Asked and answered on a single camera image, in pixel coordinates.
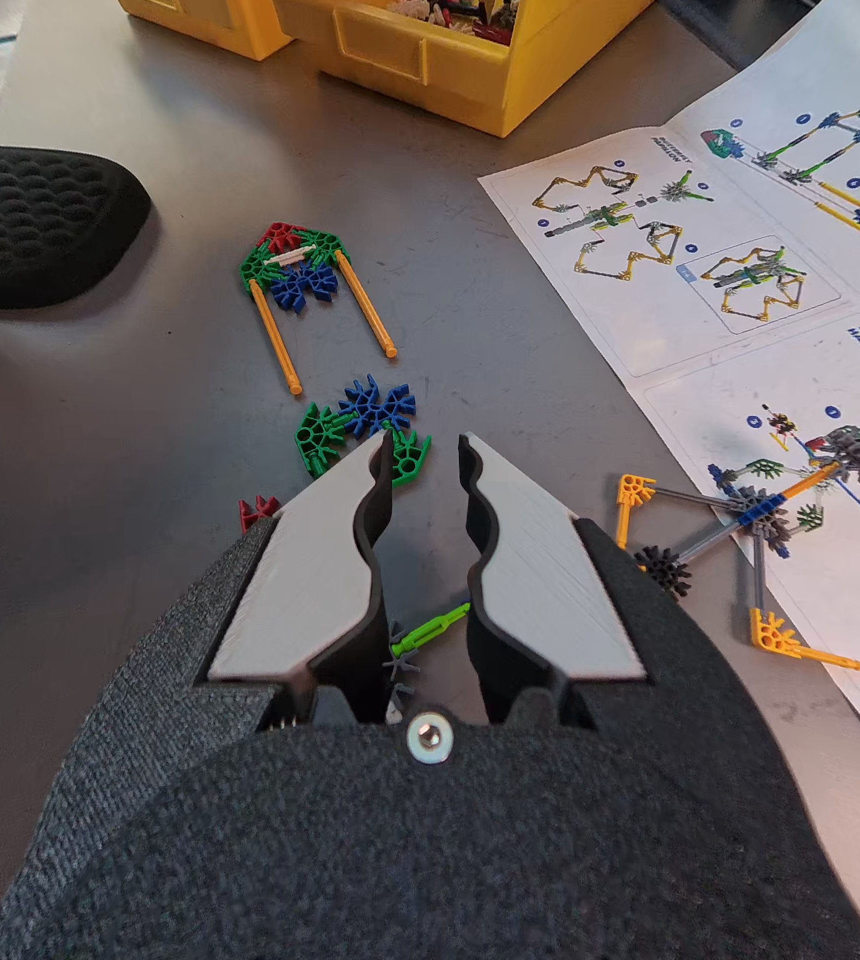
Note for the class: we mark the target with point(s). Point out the blue snowflake connector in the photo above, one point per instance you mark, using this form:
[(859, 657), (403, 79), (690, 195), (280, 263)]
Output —
[(376, 409)]

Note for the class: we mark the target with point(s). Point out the multicolour rod connector toy figure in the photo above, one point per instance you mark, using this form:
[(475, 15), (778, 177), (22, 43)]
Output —
[(662, 570)]

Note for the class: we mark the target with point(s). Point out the pile of toy parts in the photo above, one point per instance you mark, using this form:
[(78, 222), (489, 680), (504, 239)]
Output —
[(452, 15)]

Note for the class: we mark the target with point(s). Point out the black chair armrest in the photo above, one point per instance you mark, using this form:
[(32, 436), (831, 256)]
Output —
[(32, 217)]

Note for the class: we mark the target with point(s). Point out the red corner connector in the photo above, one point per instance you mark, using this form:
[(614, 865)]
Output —
[(253, 516)]

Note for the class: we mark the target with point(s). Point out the connector assembly with yellow rods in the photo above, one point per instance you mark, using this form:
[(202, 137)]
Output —
[(274, 337)]

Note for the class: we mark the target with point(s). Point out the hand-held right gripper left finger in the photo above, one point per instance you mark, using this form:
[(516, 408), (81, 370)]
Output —
[(295, 585)]

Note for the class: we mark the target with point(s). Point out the white instruction sheet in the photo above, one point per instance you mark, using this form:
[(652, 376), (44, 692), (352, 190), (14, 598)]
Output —
[(700, 435)]

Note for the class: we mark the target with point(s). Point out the short green rod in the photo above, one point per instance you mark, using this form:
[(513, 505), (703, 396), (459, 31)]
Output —
[(336, 427)]

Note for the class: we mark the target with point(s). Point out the large yellow parts bin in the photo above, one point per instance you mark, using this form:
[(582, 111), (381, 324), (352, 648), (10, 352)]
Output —
[(475, 75)]

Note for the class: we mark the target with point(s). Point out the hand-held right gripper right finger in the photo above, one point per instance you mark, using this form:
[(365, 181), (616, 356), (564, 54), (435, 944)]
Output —
[(557, 585)]

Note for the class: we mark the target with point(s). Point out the small yellow parts bin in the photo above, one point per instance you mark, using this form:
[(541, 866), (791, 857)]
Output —
[(204, 26)]

